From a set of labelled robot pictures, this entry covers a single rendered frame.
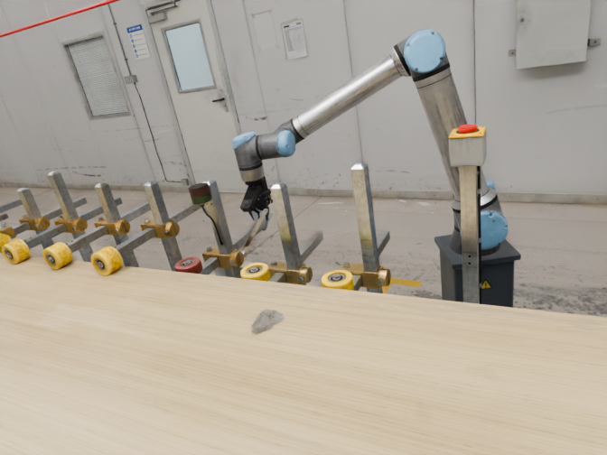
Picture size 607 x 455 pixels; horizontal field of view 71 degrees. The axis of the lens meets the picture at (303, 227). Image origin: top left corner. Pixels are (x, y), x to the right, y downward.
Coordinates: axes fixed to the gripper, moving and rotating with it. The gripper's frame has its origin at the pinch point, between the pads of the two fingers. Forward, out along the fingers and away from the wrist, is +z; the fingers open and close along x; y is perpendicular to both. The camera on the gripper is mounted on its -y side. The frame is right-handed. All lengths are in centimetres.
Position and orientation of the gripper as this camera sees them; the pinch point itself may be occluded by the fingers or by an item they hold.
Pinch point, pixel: (263, 228)
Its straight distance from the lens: 168.6
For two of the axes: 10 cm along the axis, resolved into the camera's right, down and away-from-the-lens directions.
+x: -8.8, -0.3, 4.7
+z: 1.9, 9.0, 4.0
